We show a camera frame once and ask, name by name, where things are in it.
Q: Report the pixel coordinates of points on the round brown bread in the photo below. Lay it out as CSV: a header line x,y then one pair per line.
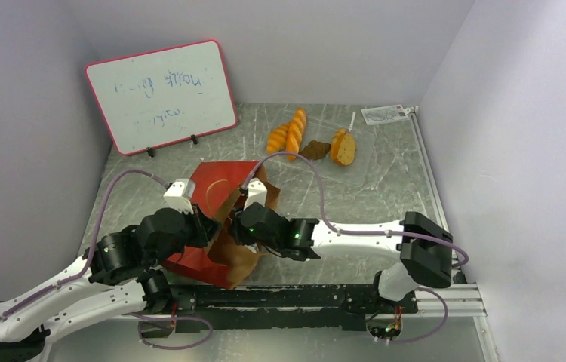
x,y
315,150

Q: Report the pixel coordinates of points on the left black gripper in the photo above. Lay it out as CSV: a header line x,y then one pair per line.
x,y
203,234

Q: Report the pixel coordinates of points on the small striped orange croissant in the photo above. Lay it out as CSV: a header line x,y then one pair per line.
x,y
277,139

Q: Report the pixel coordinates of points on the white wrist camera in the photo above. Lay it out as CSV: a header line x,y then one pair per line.
x,y
256,193
178,195

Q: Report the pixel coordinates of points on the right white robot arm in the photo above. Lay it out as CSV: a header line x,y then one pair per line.
x,y
420,248

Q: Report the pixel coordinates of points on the small white card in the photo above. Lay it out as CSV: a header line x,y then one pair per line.
x,y
385,114

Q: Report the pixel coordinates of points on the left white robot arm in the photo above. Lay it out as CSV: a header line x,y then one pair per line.
x,y
117,275

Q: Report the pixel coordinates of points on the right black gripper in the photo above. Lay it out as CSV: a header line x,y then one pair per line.
x,y
238,225

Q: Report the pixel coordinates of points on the red framed whiteboard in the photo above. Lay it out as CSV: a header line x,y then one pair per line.
x,y
162,97

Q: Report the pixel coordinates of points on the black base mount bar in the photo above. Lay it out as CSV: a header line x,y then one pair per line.
x,y
347,306

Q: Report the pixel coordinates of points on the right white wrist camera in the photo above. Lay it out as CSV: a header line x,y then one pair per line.
x,y
256,193

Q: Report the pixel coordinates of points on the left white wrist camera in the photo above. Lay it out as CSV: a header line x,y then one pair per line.
x,y
178,195

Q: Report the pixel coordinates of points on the red paper bag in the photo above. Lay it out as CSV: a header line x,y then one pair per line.
x,y
222,263

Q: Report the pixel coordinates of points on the round sliced bread piece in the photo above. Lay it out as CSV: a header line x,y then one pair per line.
x,y
346,150

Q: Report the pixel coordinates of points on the white marker pen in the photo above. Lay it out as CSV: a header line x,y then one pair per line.
x,y
352,121

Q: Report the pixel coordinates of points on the long orange baguette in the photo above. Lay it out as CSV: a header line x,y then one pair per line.
x,y
296,129

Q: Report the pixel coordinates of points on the yellow bread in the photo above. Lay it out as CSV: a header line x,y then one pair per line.
x,y
335,143

